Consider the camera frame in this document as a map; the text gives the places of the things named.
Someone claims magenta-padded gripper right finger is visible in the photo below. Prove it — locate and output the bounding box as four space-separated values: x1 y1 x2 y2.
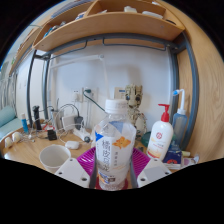
128 147 173 189

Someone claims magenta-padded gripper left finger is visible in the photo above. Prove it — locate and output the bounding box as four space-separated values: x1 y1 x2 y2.
54 147 99 190

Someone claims clear plastic drink bottle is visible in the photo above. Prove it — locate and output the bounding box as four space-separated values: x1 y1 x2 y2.
94 98 137 191

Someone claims blue and red box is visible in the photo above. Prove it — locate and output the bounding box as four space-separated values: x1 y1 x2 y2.
163 148 184 169

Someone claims cream paper cup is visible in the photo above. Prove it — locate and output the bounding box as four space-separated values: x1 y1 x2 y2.
38 144 72 174

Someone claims white red-pump lotion bottle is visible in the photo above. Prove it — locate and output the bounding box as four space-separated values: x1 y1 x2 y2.
146 103 175 162

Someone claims white power strip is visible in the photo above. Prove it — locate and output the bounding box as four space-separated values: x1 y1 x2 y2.
72 127 92 143

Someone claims blue long-nozzle squeeze bottle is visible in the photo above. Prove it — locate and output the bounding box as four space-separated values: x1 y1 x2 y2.
171 88 189 146

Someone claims small blue bottle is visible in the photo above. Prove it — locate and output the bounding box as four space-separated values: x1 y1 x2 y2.
20 113 30 134

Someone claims wooden tree figurine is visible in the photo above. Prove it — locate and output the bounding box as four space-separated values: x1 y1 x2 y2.
124 83 148 141

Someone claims teal bed cover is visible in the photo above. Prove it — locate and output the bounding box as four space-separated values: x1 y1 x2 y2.
0 105 21 141

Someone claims wooden shelf unit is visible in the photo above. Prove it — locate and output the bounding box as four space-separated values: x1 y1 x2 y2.
8 0 186 76

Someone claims grey metal desk frame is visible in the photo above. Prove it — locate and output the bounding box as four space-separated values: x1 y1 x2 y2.
26 32 200 151

